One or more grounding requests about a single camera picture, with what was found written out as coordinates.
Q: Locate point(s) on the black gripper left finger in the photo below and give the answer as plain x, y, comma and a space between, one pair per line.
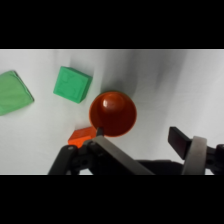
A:
113, 156

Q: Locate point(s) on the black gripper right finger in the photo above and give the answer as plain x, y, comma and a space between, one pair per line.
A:
186, 146

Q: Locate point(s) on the orange plastic cup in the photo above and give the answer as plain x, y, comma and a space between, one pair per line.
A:
115, 115

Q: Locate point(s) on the orange toy cube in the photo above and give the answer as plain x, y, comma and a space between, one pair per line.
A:
81, 136

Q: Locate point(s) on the small dark green cube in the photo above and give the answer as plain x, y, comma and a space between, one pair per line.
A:
71, 84

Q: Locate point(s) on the large light green cube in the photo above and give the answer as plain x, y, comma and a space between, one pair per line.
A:
13, 93

